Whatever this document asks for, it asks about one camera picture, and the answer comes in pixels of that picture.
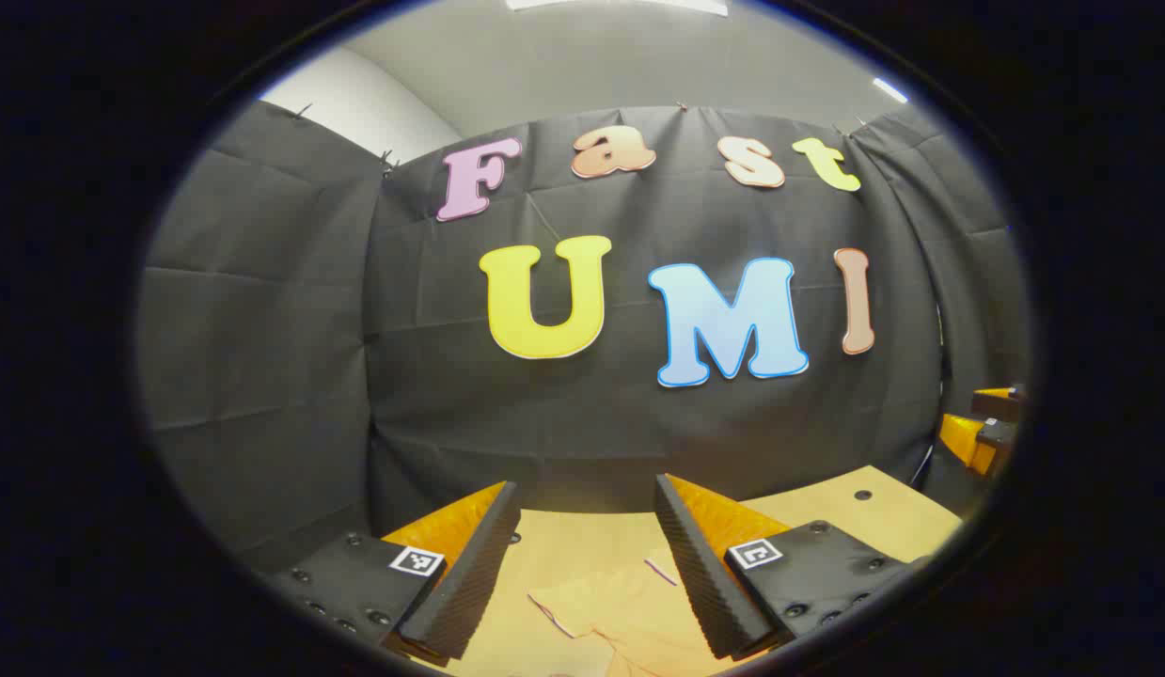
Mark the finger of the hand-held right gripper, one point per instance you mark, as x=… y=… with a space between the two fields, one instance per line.
x=1000 y=404
x=963 y=437

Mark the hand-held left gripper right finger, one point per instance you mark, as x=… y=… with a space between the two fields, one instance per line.
x=700 y=583

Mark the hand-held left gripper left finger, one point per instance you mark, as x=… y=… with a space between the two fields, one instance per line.
x=469 y=592

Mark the orange T-shirt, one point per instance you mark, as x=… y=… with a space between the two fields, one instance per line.
x=629 y=621

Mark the white ceiling light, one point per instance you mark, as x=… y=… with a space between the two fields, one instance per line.
x=889 y=90
x=620 y=6

